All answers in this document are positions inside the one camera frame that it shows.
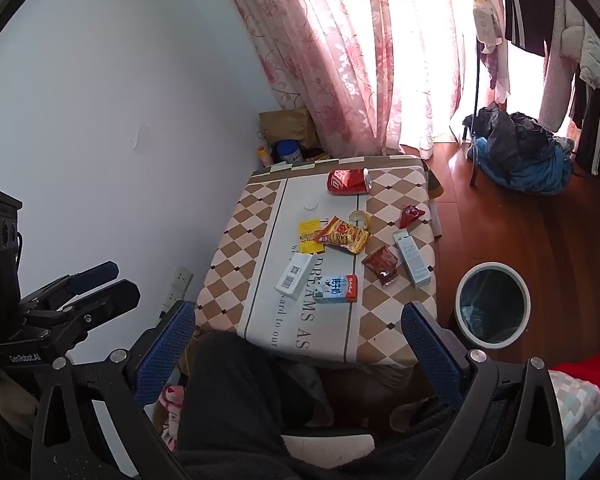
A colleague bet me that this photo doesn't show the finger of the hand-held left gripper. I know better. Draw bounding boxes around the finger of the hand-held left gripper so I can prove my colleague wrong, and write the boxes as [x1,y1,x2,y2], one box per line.
[22,280,141,348]
[20,261,120,312]

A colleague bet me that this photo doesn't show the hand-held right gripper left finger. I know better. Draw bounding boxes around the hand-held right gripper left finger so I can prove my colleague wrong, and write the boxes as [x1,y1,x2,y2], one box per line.
[30,300,197,480]

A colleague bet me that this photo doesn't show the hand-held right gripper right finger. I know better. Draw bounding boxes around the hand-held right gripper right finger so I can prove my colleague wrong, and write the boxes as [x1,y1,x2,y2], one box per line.
[401,301,567,480]

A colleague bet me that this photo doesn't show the white round trash bin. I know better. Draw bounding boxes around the white round trash bin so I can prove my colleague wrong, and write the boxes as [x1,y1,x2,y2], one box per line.
[455,261,532,351]

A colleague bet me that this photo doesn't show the grey long box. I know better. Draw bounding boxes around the grey long box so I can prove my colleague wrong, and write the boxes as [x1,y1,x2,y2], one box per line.
[393,229,432,288]

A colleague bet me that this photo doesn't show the dark red sauce packet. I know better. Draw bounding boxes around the dark red sauce packet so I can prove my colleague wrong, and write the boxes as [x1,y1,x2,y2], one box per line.
[361,246,400,288]

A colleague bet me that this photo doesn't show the blue milk carton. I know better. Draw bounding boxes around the blue milk carton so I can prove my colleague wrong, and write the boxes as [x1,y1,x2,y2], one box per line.
[312,274,359,304]

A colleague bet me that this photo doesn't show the small red wrapper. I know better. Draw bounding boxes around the small red wrapper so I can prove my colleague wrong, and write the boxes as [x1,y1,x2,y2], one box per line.
[399,205,426,229]

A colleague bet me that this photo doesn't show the orange red snack bag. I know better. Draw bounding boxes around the orange red snack bag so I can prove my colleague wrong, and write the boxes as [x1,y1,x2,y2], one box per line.
[314,216,371,255]

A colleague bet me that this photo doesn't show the white barcode box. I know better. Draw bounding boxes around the white barcode box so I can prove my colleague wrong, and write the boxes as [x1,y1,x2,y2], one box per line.
[274,252,314,301]

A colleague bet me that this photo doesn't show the yellow paper packet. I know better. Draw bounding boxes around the yellow paper packet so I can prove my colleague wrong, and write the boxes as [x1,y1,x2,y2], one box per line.
[298,218,326,255]

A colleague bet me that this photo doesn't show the pink white shoe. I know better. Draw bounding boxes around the pink white shoe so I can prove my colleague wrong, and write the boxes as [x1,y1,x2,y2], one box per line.
[157,385,186,453]

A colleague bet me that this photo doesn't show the grey slipper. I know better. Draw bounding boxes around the grey slipper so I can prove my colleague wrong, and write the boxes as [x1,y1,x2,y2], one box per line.
[390,397,448,433]

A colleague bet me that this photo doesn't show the person's dark fleece trousers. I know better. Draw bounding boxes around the person's dark fleece trousers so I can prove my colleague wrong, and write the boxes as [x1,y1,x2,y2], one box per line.
[172,332,461,480]

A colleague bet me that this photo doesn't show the person's white sock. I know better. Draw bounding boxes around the person's white sock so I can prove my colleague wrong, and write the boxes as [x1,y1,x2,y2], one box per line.
[282,434,376,457]

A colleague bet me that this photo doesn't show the pale checked bedding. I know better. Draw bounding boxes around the pale checked bedding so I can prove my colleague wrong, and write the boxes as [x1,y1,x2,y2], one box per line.
[550,375,600,446]

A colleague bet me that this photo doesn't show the brown white checkered tablecloth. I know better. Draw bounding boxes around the brown white checkered tablecloth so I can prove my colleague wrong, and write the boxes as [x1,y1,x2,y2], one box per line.
[194,155,438,367]

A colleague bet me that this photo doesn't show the red blanket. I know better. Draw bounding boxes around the red blanket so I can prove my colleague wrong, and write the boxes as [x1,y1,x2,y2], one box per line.
[550,347,600,391]

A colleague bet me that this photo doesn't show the red soda can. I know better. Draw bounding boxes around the red soda can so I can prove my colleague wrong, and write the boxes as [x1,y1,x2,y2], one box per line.
[326,167,372,196]

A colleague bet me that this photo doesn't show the pile of blue dark clothes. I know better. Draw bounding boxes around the pile of blue dark clothes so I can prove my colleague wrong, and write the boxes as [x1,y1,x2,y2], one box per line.
[462,102,576,196]

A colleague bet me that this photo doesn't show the blue lid jar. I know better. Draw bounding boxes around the blue lid jar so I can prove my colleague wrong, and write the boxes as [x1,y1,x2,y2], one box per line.
[275,140,303,163]

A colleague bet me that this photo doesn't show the brown paper bag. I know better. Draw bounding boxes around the brown paper bag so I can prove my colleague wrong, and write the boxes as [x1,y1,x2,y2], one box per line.
[258,106,321,153]

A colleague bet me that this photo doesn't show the black clothes rack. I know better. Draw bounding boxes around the black clothes rack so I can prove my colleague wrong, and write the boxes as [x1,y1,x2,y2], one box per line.
[462,0,487,187]

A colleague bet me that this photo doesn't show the pink floral curtain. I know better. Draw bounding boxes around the pink floral curtain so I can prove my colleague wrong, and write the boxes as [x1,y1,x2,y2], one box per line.
[221,0,476,158]

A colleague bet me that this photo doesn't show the pink fuzzy hanging garment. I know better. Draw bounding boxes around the pink fuzzy hanging garment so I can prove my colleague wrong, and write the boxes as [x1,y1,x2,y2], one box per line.
[537,0,586,131]

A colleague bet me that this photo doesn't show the white puffer jacket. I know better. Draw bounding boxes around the white puffer jacket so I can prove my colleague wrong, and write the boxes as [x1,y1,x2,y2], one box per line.
[577,25,600,88]

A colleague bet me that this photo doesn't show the white floral hanging garment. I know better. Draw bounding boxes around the white floral hanging garment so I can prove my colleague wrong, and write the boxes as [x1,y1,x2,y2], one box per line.
[472,0,511,101]

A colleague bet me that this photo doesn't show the black striped hanging garment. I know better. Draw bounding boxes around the black striped hanging garment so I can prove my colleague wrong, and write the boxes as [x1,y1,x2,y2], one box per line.
[502,0,556,56]

